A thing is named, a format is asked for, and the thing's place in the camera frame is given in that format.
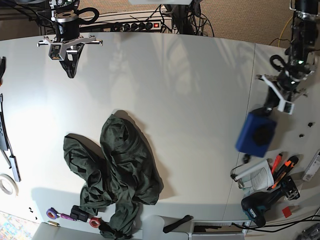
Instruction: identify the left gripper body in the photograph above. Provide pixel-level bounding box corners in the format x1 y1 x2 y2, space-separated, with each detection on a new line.
255 67 315 115

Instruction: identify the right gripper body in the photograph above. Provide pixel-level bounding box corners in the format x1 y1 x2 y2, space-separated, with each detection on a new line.
37 15 103 62

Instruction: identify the blue box with black knob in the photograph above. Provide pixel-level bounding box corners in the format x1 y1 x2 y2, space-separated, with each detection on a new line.
235 107 277 165

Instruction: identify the dark green t-shirt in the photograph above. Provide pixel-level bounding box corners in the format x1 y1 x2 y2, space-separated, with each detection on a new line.
63 114 163 240

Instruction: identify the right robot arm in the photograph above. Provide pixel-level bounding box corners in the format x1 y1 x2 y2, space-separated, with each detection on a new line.
14 0 103 79

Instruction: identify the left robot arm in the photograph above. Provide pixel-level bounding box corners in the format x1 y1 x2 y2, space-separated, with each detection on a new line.
252 0 319 117

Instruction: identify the orange black utility knife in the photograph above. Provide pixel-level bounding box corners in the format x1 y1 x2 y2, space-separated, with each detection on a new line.
266 155 299 191

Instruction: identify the rolled paper sheet with drawing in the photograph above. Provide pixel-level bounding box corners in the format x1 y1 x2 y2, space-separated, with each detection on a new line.
234 160 274 193

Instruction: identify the white rectangular device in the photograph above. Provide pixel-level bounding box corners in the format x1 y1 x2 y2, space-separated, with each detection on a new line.
302 150 320 182

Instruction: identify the black power strip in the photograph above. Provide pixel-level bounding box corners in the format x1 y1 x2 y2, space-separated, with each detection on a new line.
80 21 163 33

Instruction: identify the grey usb hub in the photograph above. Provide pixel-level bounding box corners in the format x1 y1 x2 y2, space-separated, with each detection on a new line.
9 155 21 182

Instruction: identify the red square sticker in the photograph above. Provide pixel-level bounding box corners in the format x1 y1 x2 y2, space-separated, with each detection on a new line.
282 206 292 218

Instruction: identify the white tape roll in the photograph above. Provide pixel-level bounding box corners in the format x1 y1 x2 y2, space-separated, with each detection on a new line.
0 174 19 197

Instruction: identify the purple tape roll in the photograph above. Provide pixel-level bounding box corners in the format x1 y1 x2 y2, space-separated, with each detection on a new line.
46 207 59 220

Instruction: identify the red tape roll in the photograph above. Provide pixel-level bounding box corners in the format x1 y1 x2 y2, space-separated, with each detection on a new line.
89 217 101 229

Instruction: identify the yellow cable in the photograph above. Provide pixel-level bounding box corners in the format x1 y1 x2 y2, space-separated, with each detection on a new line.
277 14 294 47

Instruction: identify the dark teal cordless drill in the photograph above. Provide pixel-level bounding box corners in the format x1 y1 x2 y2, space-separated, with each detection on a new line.
241 176 300 228

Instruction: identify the black strap handle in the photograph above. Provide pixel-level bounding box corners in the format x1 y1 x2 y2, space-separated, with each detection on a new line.
162 215 193 234

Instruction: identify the black action camera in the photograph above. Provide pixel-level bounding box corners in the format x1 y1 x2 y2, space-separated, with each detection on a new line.
69 205 89 222

